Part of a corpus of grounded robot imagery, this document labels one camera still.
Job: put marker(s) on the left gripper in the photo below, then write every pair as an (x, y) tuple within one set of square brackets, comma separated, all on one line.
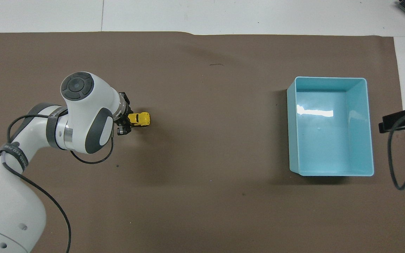
[(128, 113)]

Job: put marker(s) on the yellow toy beetle car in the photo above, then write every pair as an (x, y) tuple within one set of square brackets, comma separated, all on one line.
[(140, 118)]

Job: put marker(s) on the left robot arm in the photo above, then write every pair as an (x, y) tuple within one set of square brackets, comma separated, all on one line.
[(83, 105)]

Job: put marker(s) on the light blue plastic bin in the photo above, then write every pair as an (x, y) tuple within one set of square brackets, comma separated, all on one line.
[(325, 133)]

